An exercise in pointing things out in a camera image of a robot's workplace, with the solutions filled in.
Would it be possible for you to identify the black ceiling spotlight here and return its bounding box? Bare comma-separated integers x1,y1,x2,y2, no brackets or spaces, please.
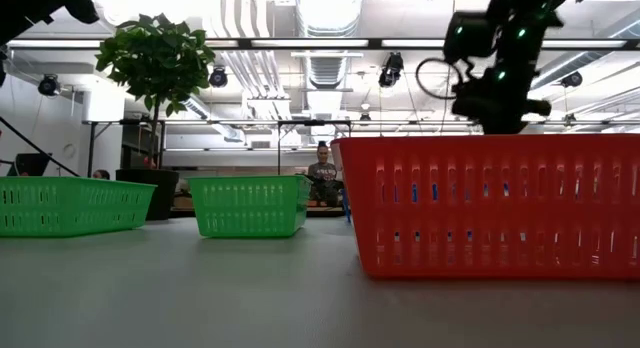
559,70,584,89
37,73,62,98
208,66,229,89
378,51,405,89

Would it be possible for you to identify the red plastic basket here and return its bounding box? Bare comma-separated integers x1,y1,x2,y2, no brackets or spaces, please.
331,135,640,281

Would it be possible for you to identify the green plastic basket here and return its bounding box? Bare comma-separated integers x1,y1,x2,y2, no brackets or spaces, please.
188,175,312,239
0,176,158,238

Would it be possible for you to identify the black monitor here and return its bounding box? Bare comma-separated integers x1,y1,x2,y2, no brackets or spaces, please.
6,152,52,178

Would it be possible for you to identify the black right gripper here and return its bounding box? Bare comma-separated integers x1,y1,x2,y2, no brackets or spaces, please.
451,75,552,136

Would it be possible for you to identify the black rig frame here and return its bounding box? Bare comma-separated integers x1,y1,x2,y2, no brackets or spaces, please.
0,36,640,178

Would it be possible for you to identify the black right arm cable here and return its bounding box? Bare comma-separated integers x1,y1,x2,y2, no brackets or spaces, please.
415,56,464,101

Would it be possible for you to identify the green leafy potted plant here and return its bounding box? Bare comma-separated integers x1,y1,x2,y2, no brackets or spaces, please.
94,12,217,170

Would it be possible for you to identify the black background table frame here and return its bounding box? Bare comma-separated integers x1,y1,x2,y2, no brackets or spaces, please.
276,118,353,177
82,118,166,178

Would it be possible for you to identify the silver ceiling air duct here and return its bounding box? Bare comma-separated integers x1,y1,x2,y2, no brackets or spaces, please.
294,0,364,139

